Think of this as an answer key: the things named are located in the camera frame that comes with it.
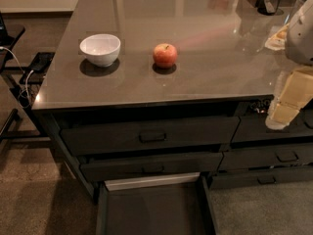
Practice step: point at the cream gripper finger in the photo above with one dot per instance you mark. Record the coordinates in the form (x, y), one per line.
(292, 93)

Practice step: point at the red apple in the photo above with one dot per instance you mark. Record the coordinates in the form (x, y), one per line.
(165, 55)

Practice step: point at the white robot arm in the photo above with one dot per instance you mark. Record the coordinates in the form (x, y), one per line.
(296, 37)

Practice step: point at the top right drawer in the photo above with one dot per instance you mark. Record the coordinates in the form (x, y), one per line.
(260, 128)

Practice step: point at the middle right drawer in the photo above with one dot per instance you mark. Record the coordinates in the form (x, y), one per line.
(266, 156)

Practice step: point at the bottom right drawer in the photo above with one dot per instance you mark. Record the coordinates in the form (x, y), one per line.
(261, 177)

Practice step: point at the middle left drawer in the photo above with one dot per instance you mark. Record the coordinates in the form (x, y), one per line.
(151, 166)

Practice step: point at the open bottom left drawer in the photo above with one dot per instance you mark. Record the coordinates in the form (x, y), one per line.
(177, 204)

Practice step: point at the top left drawer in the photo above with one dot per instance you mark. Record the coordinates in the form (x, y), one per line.
(147, 135)

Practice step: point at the white ceramic bowl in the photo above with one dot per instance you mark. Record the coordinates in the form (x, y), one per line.
(100, 49)

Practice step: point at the black phone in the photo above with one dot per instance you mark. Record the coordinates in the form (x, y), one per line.
(41, 61)

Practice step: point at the black side stand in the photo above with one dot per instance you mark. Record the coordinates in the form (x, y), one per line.
(19, 80)

